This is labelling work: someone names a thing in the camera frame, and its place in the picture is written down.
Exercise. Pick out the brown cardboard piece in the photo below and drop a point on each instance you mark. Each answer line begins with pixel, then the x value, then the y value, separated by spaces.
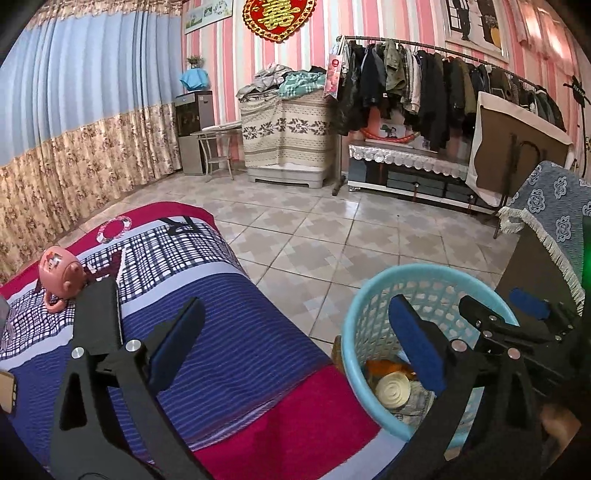
pixel 8 391

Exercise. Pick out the landscape wall picture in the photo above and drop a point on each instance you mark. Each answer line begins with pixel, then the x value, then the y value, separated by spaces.
pixel 207 13

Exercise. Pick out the red blue striped table cloth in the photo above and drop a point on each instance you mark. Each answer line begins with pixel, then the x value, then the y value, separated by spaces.
pixel 144 351

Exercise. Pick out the pile of folded clothes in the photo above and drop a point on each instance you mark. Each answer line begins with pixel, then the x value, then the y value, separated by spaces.
pixel 284 82

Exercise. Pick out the dark wooden side cabinet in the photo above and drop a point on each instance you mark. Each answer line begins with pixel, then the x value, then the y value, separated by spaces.
pixel 531 268

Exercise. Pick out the pink piggy bank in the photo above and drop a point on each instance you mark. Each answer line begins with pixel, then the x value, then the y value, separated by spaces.
pixel 62 276

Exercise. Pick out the blue fringed flower cloth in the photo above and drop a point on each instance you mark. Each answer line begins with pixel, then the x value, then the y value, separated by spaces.
pixel 555 204

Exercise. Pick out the red gold heart wall decoration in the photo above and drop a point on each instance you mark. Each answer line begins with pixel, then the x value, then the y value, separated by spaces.
pixel 276 20

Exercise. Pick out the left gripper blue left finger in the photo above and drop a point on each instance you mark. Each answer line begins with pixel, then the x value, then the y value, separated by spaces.
pixel 170 342

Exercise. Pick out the hanging dark clothes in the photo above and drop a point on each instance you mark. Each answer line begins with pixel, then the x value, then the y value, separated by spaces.
pixel 435 94

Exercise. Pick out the metal clothes rack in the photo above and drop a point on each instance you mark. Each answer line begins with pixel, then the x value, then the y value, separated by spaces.
pixel 392 131

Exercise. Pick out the orange small bowl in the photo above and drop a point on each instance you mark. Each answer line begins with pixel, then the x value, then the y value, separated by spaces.
pixel 393 390

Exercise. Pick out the grey water dispenser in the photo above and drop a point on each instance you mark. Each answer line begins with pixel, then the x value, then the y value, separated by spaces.
pixel 193 112

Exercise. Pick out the low tv cabinet lace cover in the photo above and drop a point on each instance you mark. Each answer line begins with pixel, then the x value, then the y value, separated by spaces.
pixel 416 174

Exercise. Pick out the framed black silhouette picture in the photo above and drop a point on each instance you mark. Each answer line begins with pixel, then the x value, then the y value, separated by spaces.
pixel 478 25

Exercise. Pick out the small folding table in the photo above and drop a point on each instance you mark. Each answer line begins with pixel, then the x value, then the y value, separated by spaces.
pixel 214 143

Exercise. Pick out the folded brown table board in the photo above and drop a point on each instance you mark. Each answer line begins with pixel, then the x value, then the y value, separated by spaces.
pixel 508 144

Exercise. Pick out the patterned cloth covered cabinet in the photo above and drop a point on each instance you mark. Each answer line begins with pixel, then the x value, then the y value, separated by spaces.
pixel 288 141

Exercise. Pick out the printed wrapper trash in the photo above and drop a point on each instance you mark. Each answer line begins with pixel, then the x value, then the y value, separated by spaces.
pixel 417 406

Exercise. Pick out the blue floral curtain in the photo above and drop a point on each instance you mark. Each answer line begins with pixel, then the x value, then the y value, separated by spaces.
pixel 87 116

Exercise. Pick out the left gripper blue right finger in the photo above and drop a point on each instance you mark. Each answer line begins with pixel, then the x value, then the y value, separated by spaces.
pixel 422 341

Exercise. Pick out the light blue plastic trash basket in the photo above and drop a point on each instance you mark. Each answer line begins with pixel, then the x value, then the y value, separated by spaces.
pixel 435 292

